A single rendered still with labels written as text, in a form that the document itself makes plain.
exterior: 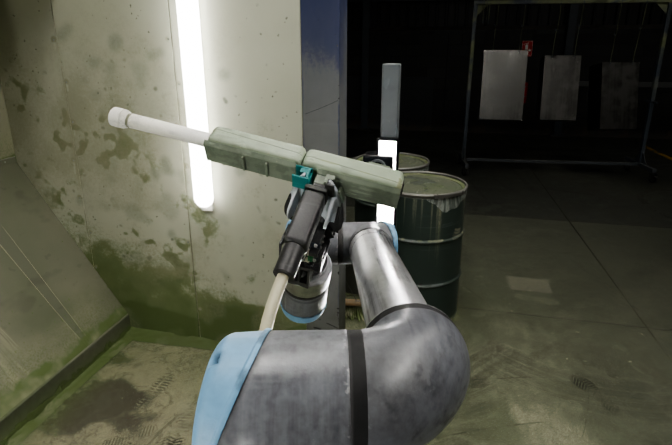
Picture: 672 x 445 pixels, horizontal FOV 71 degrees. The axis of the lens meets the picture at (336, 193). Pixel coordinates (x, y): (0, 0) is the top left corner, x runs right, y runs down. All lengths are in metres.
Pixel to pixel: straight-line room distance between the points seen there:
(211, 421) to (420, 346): 0.19
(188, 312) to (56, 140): 1.20
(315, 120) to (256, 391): 1.92
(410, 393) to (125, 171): 2.48
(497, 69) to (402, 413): 6.69
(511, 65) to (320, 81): 5.03
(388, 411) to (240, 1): 2.12
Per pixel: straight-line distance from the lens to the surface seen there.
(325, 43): 2.23
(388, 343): 0.45
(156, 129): 0.81
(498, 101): 6.98
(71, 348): 2.90
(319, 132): 2.27
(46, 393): 2.80
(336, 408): 0.42
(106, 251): 3.05
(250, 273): 2.64
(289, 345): 0.44
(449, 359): 0.48
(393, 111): 1.37
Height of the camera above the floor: 1.67
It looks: 17 degrees down
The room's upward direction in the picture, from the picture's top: straight up
